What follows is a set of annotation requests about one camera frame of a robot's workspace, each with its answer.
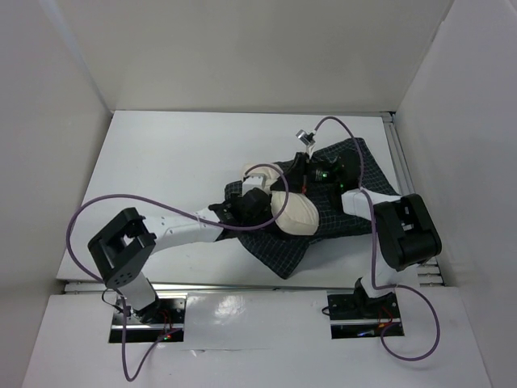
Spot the cream white pillow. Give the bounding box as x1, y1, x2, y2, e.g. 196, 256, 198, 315
250, 165, 320, 236

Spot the dark plaid pillowcase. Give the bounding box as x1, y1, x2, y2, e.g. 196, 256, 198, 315
237, 137, 397, 279

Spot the aluminium frame rail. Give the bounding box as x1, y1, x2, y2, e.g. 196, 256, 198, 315
60, 111, 445, 295

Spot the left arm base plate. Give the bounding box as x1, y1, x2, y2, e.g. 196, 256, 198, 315
126, 294, 187, 344

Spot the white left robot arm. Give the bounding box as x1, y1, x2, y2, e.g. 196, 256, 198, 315
88, 188, 272, 323

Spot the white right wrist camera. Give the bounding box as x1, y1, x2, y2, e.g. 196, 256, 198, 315
296, 129, 316, 158

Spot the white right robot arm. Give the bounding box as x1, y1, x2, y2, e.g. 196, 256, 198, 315
288, 150, 442, 317

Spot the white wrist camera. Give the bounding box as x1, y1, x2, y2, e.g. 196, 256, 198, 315
296, 129, 316, 158
242, 174, 267, 196

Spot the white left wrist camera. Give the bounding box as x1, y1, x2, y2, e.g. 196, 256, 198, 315
242, 174, 267, 196

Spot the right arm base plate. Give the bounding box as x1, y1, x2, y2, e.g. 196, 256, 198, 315
322, 292, 405, 340

